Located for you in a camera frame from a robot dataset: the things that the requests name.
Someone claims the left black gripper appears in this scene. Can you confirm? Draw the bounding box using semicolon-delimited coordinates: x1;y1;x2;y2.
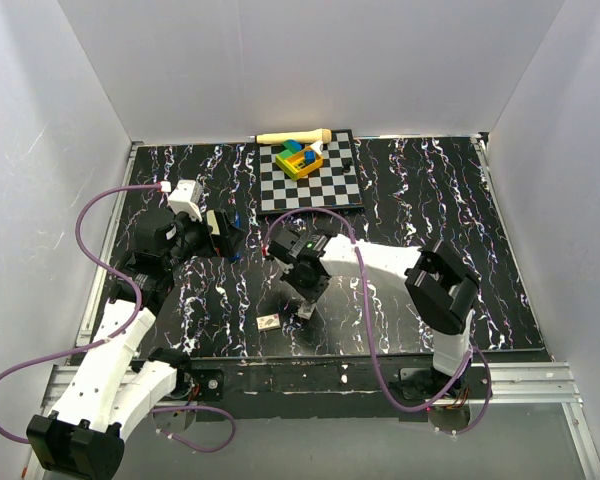
164;207;246;271

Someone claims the staple box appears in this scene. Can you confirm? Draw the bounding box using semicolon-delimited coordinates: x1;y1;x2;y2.
297;301;316;320
256;314;281;332

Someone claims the blue stapler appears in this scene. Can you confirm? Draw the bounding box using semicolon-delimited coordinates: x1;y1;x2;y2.
228;211;244;262

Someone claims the grey beige stapler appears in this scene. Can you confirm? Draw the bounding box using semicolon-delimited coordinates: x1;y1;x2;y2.
206;210;221;236

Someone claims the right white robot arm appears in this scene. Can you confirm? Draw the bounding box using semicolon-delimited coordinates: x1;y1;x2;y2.
265;229;479;398

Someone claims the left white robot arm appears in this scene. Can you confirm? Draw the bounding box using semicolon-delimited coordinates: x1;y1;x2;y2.
26;209;245;479

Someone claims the blue block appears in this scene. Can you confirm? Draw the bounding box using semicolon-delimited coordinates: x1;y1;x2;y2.
304;150;316;164

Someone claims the black white checkerboard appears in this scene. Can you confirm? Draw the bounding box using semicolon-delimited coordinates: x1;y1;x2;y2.
256;129;364;215

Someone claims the cream toy microphone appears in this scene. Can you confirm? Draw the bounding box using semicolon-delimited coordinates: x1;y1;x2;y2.
255;128;332;145

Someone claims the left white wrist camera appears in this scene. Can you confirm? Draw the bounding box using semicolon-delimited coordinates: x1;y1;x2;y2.
159;179;202;222

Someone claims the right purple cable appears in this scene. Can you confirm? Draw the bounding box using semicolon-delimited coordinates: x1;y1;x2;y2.
264;207;494;435

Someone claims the purple cable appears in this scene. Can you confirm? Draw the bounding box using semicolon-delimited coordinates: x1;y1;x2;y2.
264;207;494;435
0;182;237;454

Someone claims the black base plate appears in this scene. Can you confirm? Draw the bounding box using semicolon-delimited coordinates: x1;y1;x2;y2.
134;349;494;424

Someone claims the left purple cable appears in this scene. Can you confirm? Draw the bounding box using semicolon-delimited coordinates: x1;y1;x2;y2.
0;182;237;454

